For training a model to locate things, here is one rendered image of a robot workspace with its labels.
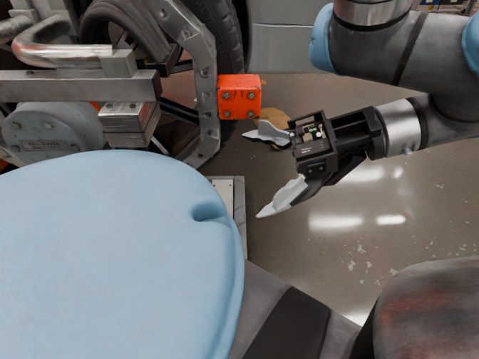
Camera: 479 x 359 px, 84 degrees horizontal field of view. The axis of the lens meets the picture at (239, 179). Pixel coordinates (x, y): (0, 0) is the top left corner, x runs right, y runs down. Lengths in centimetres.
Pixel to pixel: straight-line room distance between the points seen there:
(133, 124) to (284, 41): 72
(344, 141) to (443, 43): 14
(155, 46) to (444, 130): 39
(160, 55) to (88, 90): 10
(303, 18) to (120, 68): 72
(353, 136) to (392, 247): 115
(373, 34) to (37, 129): 47
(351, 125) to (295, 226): 108
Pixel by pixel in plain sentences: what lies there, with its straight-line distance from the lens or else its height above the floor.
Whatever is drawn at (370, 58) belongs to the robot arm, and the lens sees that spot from 35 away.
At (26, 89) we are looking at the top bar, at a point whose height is 97.
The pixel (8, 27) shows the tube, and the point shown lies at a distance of 56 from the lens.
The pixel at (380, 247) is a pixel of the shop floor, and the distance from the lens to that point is 148.
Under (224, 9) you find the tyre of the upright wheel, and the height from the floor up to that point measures 100.
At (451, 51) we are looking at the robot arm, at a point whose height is 102.
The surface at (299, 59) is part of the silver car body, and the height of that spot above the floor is 79.
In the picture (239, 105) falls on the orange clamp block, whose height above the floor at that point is 85.
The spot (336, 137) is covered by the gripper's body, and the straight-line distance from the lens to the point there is 40.
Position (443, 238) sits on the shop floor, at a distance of 168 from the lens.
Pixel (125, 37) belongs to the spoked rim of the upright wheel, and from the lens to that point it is 67.
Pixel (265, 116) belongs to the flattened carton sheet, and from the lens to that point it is 225.
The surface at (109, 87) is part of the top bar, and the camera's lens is 37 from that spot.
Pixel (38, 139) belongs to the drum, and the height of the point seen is 86.
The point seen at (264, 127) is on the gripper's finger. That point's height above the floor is 87.
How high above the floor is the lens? 110
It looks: 42 degrees down
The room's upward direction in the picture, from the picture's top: straight up
